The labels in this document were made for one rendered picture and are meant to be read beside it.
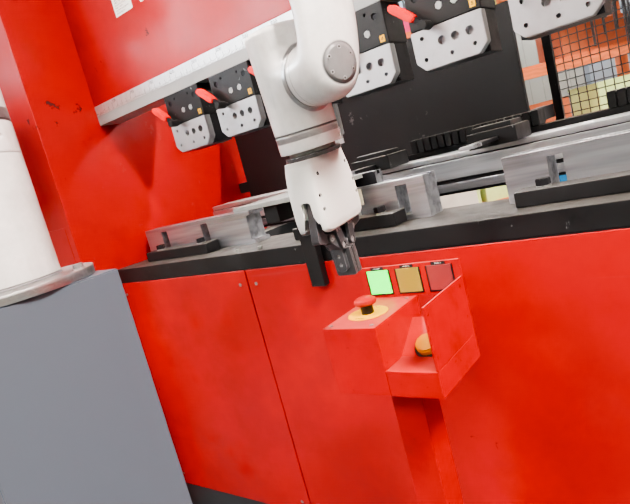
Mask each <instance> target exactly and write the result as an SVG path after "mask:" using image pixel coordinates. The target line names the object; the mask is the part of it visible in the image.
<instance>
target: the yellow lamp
mask: <svg viewBox="0 0 630 504"><path fill-rule="evenodd" d="M395 271H396V275H397V279H398V283H399V287H400V292H416V291H423V289H422V285H421V280H420V276H419V272H418V267H412V268H402V269H395Z"/></svg>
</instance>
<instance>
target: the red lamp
mask: <svg viewBox="0 0 630 504"><path fill-rule="evenodd" d="M426 268H427V273H428V277H429V282H430V286H431V290H443V289H444V288H446V287H447V286H448V285H449V284H450V283H452V282H453V281H454V280H453V275H452V271H451V266H450V264H442V265H432V266H426Z"/></svg>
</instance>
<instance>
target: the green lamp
mask: <svg viewBox="0 0 630 504"><path fill-rule="evenodd" d="M367 276H368V280H369V284H370V288H371V292H372V295H373V294H387V293H393V292H392V288H391V283H390V279H389V275H388V271H387V270H381V271H371V272H367Z"/></svg>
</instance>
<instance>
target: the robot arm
mask: <svg viewBox="0 0 630 504"><path fill-rule="evenodd" d="M289 2H290V5H291V9H292V13H293V18H294V19H291V20H285V21H281V22H278V23H274V24H271V25H269V26H266V27H264V28H261V29H259V30H257V31H255V32H253V33H252V34H250V35H249V36H248V37H247V38H246V39H245V42H244V43H245V47H246V50H247V53H248V56H249V59H250V62H251V65H252V68H253V71H254V75H255V78H256V81H257V84H258V87H259V90H260V93H261V96H262V99H263V102H264V106H265V109H266V112H267V115H268V118H269V121H270V124H271V127H272V130H273V133H274V136H275V139H276V143H277V146H278V149H279V152H280V155H281V157H285V156H289V157H290V158H289V159H287V160H286V163H287V165H285V176H286V183H287V188H288V193H289V198H290V202H291V206H292V210H293V213H294V217H295V220H296V224H297V227H298V230H299V232H300V234H301V235H303V236H308V235H311V241H312V244H313V245H314V246H316V245H322V244H323V245H325V247H326V249H327V250H328V251H330V252H331V255H332V258H333V262H334V265H335V268H336V271H337V274H338V275H339V276H346V275H355V274H357V273H358V272H359V271H360V270H362V266H361V263H360V260H359V256H358V253H357V250H356V246H355V243H354V242H355V240H356V238H355V233H354V227H355V225H356V224H357V222H358V221H359V215H358V213H359V212H360V210H361V202H360V198H359V194H358V190H357V187H356V184H355V181H354V178H353V175H352V173H351V170H350V167H349V165H348V162H347V160H346V158H345V156H344V153H343V151H342V149H341V145H340V143H336V144H335V141H336V140H339V139H341V138H342V136H341V133H340V127H339V126H338V123H337V120H336V116H335V113H334V109H333V106H332V102H334V101H337V100H339V99H342V98H343V97H345V96H346V95H348V94H349V93H350V92H351V91H352V89H353V88H354V86H355V84H356V82H357V79H358V75H359V64H360V56H359V41H358V31H357V23H356V16H355V10H354V5H353V0H289ZM94 272H95V268H94V264H93V262H85V263H83V262H79V263H75V264H73V265H69V266H65V267H60V264H59V261H58V258H57V255H56V252H55V249H54V246H53V243H52V240H51V237H50V234H49V231H48V228H47V225H46V222H45V219H44V216H43V213H42V211H41V208H40V205H39V202H38V199H37V196H36V193H35V190H34V187H33V184H32V181H31V178H30V175H29V172H28V169H27V166H26V163H25V160H24V157H23V154H22V151H21V148H20V145H19V142H18V139H17V136H16V133H15V130H14V127H13V124H12V122H11V119H10V116H9V113H8V110H7V107H6V104H5V101H4V98H3V95H2V92H1V89H0V307H3V306H7V305H10V304H13V303H16V302H19V301H22V300H26V299H29V298H32V297H35V296H38V295H41V294H43V293H46V292H49V291H52V290H55V289H58V288H60V287H63V286H66V285H68V284H71V283H73V282H76V281H78V280H80V279H83V278H85V277H87V276H89V275H91V274H93V273H94Z"/></svg>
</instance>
